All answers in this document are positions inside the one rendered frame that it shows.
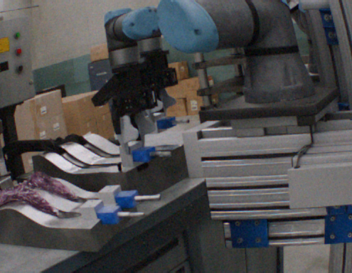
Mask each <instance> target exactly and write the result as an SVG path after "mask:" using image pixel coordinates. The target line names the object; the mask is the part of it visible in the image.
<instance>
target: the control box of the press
mask: <svg viewBox="0 0 352 273"><path fill-rule="evenodd" d="M28 26H29V24H28V16H24V17H20V18H13V19H8V20H5V21H0V120H1V121H2V126H3V129H4V130H3V132H2V134H3V137H4V143H5V145H6V144H8V143H9V142H12V141H16V140H18V133H17V130H16V123H15V117H14V113H15V111H16V106H17V105H19V106H20V105H21V104H23V103H24V101H26V100H31V99H33V98H34V97H35V96H36V94H35V88H34V82H33V73H32V72H33V70H32V64H31V63H32V62H31V49H30V48H31V47H30V39H29V38H30V37H29V35H30V34H29V27H28ZM9 169H10V170H9V172H11V174H12V178H13V180H14V181H16V177H17V176H20V175H22V174H25V173H26V172H25V168H24V164H23V160H22V157H21V155H20V156H17V158H16V159H15V160H14V161H13V163H12V164H11V167H10V168H9Z"/></svg>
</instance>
